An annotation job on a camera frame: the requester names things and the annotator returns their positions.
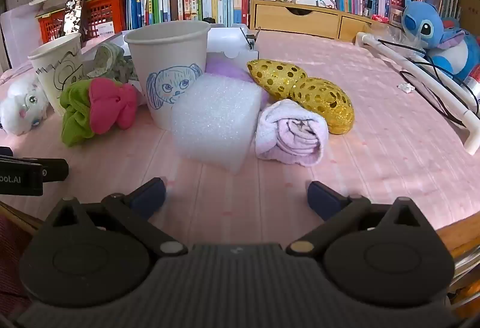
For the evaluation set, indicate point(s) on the green and pink scrunchie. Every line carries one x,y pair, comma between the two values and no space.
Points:
108,103

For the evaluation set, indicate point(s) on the shiny photo card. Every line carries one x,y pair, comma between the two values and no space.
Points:
75,18

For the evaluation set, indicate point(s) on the black binder clip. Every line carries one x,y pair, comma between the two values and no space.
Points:
250,44

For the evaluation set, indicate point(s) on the small black object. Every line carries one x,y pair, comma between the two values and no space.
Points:
208,19

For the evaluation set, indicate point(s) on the clear plastic bag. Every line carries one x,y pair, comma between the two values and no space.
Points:
393,33

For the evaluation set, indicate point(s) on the white plush cat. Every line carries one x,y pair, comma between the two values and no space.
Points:
18,106

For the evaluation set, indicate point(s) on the red plastic basket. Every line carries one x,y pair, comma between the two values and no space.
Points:
105,9

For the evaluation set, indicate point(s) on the cardboard box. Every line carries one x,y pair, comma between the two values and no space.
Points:
470,9

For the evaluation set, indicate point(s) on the paper cup with dog drawing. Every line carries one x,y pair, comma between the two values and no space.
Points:
168,50

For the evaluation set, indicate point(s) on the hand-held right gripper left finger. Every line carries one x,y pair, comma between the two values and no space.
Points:
148,196

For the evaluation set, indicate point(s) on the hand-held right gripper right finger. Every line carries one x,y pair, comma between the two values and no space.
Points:
324,200

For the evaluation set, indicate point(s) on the wooden drawer organizer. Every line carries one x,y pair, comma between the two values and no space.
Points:
285,18

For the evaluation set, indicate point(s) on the patterned cloth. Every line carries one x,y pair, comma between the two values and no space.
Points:
108,61

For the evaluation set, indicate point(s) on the small white scrap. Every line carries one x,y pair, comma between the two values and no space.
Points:
407,88

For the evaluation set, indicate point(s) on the rolled pink towel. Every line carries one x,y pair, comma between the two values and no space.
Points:
288,133

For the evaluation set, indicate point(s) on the red and white container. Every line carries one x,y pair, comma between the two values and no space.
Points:
474,82

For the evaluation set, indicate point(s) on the pink tablecloth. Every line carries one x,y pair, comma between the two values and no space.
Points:
375,163

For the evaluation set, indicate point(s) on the white foam block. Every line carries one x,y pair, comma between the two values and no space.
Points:
213,118

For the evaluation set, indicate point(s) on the paper cup with line drawing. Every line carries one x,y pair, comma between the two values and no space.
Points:
56,65

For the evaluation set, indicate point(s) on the blue plush toy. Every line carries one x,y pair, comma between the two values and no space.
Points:
423,26

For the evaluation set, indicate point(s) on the gold sequin bow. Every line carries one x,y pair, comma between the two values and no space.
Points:
277,76

